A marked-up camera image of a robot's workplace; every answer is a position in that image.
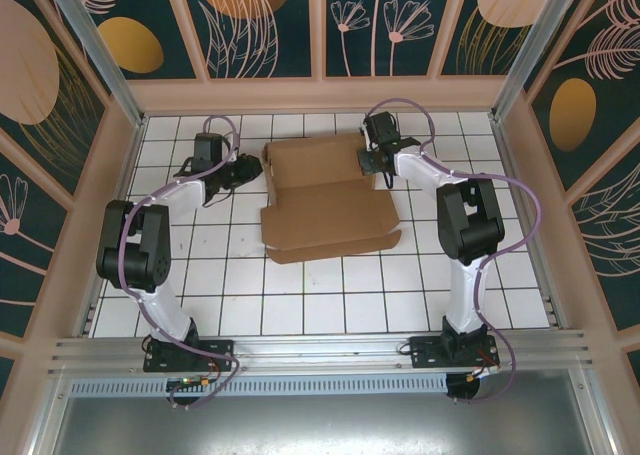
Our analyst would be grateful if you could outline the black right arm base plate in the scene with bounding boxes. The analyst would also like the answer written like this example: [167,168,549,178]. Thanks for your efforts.
[408,335,501,370]

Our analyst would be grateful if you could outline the grey slotted cable duct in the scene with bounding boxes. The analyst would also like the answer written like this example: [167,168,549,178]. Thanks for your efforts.
[68,373,450,397]

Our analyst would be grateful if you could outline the small circuit board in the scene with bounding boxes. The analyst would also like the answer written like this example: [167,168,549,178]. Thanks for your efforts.
[167,374,214,392]

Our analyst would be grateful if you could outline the aluminium frame post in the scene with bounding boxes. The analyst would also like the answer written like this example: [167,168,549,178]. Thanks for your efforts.
[489,0,587,122]
[40,0,147,129]

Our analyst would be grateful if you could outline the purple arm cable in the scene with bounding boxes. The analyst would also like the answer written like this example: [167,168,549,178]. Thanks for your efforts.
[367,98,544,406]
[118,115,245,411]

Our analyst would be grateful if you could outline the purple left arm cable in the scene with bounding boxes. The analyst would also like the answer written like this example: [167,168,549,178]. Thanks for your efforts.
[118,115,245,411]

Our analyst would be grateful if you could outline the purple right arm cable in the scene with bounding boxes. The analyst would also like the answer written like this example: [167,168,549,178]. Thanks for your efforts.
[367,98,544,406]

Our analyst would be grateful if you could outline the aluminium table rail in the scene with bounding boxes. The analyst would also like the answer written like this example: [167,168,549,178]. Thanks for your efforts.
[47,328,595,376]

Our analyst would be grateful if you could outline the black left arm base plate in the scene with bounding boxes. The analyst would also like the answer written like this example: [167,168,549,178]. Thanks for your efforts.
[143,338,236,374]

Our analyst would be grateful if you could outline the grey metal sheet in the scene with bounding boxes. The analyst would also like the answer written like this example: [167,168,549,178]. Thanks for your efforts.
[27,369,619,455]

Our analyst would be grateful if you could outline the yellow wire connector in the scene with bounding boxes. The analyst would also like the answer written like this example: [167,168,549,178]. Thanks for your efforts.
[467,362,502,382]

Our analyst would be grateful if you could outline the thin aluminium side rail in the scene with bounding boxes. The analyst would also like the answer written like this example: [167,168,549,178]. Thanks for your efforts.
[491,117,569,329]

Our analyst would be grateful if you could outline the brown cardboard box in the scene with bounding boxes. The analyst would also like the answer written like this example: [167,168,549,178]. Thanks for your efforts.
[259,133,403,266]

